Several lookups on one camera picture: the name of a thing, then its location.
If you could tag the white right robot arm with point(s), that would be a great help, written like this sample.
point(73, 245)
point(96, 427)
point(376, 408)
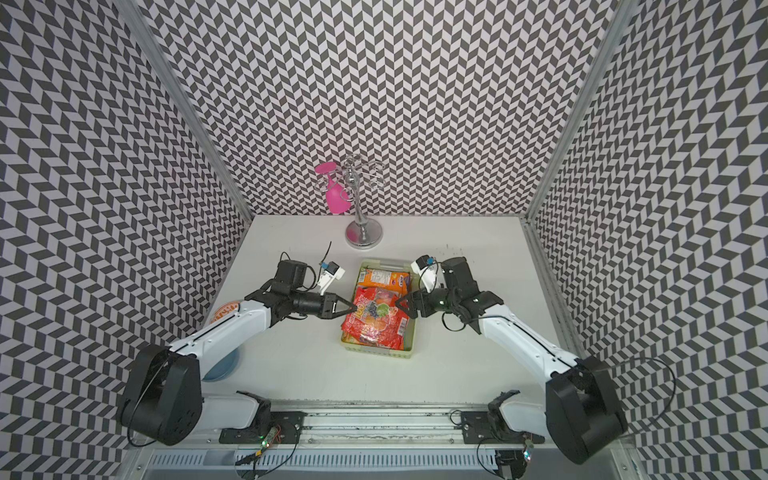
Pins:
point(581, 412)

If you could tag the pink plastic wine glass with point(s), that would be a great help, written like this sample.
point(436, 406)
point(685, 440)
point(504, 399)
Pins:
point(331, 183)

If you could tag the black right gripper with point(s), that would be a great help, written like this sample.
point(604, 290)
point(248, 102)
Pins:
point(423, 297)

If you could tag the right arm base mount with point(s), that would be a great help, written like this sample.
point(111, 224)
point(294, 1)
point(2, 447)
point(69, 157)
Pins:
point(490, 424)

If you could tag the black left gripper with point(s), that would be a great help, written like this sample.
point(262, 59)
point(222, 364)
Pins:
point(329, 306)

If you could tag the blue plate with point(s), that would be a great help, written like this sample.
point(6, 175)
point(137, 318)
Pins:
point(224, 368)

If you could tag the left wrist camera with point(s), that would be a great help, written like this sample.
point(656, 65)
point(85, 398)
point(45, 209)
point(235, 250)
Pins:
point(329, 273)

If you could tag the red 100 candy bag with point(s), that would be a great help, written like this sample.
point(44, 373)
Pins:
point(377, 321)

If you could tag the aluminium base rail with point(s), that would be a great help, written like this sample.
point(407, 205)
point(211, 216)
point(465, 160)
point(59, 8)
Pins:
point(386, 441)

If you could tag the chrome glass holder stand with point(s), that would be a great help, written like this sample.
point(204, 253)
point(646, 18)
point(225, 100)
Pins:
point(361, 175)

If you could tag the orange candy bag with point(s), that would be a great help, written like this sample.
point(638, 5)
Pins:
point(394, 281)

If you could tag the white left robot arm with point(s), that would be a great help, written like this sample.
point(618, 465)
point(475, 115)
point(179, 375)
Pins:
point(163, 398)

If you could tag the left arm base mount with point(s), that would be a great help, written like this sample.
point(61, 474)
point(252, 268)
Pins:
point(266, 427)

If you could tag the orange patterned plate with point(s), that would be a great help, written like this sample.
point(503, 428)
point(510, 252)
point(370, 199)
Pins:
point(224, 311)

